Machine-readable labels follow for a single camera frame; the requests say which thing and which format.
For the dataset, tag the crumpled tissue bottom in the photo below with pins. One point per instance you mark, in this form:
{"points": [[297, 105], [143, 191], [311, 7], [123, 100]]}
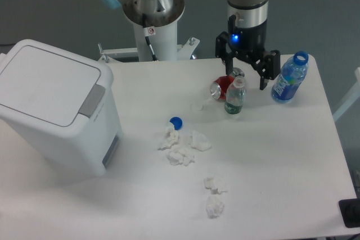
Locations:
{"points": [[214, 206]]}

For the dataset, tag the white furniture right edge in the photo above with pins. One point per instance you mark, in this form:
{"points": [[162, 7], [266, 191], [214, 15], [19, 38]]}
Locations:
{"points": [[348, 100]]}

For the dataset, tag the crumpled tissue middle lower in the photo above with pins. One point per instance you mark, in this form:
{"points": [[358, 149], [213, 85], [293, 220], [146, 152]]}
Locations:
{"points": [[181, 156]]}

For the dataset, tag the blue plastic bottle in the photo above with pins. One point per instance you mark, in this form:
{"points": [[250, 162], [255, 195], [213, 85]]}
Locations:
{"points": [[292, 74]]}

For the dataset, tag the white trash can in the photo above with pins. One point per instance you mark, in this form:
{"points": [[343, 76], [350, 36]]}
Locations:
{"points": [[62, 104]]}

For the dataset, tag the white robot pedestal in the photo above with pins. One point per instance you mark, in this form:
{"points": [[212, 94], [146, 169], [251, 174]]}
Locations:
{"points": [[155, 25]]}

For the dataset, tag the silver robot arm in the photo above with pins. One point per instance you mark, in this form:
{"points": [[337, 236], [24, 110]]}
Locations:
{"points": [[249, 13]]}

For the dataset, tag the crumpled tissue middle right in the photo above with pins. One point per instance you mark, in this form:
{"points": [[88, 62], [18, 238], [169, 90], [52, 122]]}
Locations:
{"points": [[199, 141]]}

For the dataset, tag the crumpled tissue near cap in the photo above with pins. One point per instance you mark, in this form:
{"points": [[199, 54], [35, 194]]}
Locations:
{"points": [[171, 137]]}

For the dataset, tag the black device right edge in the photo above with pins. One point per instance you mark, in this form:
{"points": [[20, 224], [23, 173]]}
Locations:
{"points": [[349, 209]]}

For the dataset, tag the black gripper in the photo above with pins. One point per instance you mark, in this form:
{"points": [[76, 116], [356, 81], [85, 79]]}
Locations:
{"points": [[248, 44]]}

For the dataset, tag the clear green-label bottle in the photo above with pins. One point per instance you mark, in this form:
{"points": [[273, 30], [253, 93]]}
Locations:
{"points": [[235, 96]]}

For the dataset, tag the blue bottle cap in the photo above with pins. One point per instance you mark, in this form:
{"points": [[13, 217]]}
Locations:
{"points": [[177, 122]]}

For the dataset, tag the red soda can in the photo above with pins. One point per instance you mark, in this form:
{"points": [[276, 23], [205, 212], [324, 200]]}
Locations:
{"points": [[219, 87]]}

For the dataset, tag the crumpled tissue lower pair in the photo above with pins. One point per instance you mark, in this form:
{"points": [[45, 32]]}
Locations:
{"points": [[216, 185]]}

